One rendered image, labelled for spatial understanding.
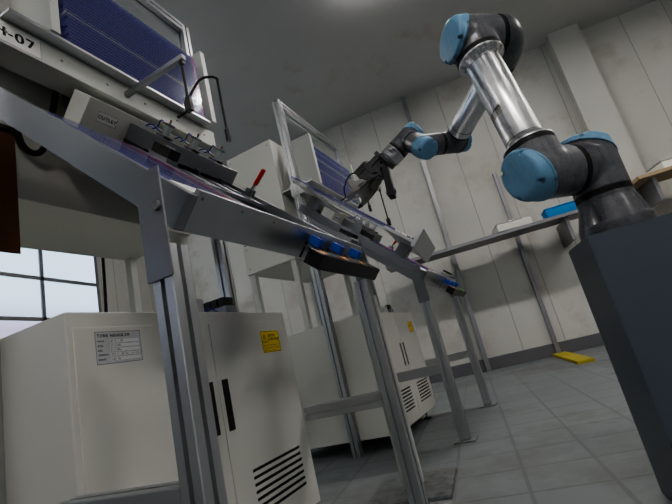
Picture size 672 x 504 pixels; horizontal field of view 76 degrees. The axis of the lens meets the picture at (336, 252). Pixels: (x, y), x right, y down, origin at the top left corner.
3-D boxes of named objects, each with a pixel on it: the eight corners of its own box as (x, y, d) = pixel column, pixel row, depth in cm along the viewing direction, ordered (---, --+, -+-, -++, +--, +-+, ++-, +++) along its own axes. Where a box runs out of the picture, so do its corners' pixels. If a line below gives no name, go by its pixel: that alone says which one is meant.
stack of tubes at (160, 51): (205, 119, 159) (194, 59, 166) (68, 41, 113) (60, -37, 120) (181, 133, 164) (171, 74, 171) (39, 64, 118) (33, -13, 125)
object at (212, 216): (352, 269, 127) (362, 247, 126) (183, 232, 68) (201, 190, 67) (348, 267, 127) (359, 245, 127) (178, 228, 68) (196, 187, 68)
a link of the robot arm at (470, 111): (531, 3, 114) (455, 136, 155) (496, 3, 111) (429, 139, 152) (552, 31, 108) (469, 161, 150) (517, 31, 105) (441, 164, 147)
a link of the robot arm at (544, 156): (603, 176, 89) (498, 1, 110) (545, 184, 85) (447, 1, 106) (565, 206, 100) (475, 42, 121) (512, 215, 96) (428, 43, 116)
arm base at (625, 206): (644, 229, 100) (627, 191, 102) (672, 213, 86) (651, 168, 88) (575, 248, 103) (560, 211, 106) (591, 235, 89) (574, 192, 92)
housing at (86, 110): (202, 191, 157) (218, 156, 156) (70, 145, 113) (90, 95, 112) (189, 184, 160) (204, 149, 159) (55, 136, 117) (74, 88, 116)
